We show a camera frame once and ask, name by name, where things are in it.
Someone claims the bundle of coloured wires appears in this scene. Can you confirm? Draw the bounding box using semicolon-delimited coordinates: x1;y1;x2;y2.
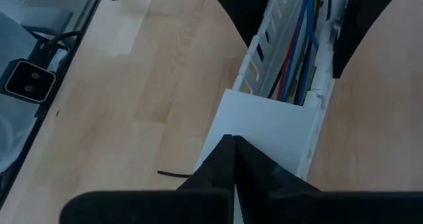
280;0;321;106

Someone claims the red cable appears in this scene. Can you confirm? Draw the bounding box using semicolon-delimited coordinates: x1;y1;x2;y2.
276;0;311;102

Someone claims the black table camera box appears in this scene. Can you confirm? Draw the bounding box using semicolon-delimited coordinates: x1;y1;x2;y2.
3;59;57;104

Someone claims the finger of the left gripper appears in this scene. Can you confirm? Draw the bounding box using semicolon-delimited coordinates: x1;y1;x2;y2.
332;0;406;79
198;0;270;48

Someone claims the white slotted cable raceway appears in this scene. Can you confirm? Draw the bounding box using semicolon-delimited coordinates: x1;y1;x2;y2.
232;0;354;181

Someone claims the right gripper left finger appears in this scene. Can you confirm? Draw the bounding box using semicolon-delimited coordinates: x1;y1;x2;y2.
60;135;236;224

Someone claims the grey office chair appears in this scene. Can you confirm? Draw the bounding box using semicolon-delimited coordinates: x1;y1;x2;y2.
19;6;81;52

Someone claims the black aluminium table frame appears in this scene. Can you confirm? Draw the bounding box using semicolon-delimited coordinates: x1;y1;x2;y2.
0;0;109;211

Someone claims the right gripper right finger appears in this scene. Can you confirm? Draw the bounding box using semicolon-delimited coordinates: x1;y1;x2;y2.
235;136;423;224

